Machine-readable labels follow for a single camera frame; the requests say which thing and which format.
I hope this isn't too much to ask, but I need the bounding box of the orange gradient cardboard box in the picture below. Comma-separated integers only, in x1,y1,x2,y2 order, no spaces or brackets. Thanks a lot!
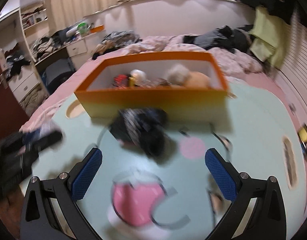
74,51,229,124

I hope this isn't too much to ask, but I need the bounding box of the smartphone with video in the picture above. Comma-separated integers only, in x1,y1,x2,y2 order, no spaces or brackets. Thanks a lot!
297,124,307,157

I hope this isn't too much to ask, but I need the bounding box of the light green hanging garment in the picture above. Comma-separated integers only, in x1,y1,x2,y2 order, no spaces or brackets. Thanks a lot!
249,6,290,69

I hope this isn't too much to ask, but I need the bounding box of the white fluffy pompom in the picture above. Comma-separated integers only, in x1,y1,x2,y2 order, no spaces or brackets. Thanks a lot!
165,64,190,86

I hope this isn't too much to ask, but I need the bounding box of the dark clothes pile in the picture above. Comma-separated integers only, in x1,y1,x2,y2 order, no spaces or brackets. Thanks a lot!
183,25,253,53

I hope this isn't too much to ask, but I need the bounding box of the red charm packet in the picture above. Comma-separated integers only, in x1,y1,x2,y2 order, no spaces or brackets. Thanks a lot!
113,74,129,88

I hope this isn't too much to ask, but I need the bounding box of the patterned clothes heap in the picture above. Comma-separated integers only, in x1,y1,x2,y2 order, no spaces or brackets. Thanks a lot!
90,30,142,60

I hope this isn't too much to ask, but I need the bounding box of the tan plush toy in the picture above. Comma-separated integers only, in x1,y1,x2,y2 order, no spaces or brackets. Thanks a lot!
184,72,210,88

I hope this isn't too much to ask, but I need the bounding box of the black lace fabric pouch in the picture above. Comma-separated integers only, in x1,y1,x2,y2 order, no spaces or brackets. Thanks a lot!
109,108,168,158

